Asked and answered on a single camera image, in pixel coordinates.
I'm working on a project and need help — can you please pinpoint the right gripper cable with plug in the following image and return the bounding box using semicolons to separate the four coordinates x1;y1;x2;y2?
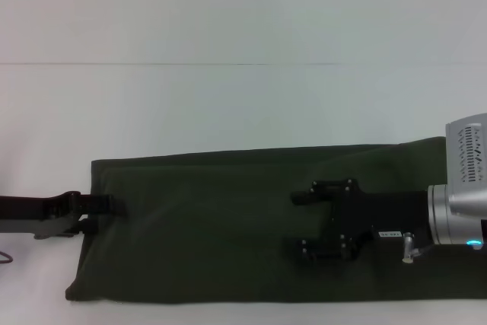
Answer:
402;231;439;264

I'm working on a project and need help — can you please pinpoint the dark green t-shirt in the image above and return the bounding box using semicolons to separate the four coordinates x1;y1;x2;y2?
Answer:
65;135;487;304

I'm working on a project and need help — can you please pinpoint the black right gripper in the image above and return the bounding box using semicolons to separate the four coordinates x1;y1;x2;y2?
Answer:
281;177;431;264

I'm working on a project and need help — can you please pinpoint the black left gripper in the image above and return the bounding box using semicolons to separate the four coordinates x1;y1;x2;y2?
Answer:
0;190;129;241

